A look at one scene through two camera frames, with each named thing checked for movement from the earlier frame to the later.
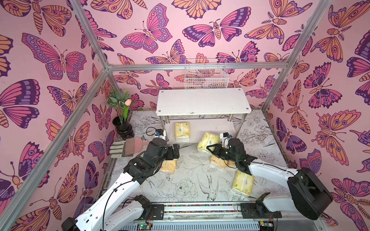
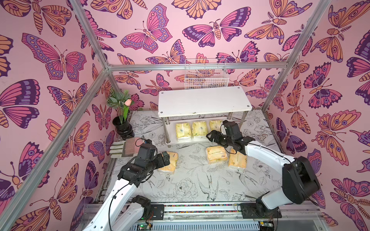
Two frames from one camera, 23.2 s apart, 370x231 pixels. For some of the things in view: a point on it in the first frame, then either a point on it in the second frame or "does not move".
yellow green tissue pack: [182, 131] does not move
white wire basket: [205, 73] does not move
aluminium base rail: [230, 216] does not move
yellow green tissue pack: [243, 182] to [215, 125]
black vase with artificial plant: [121, 100] does not move
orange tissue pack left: [168, 166] does not move
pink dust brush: [127, 148] does not move
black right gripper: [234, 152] to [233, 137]
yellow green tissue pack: [208, 139] to [199, 128]
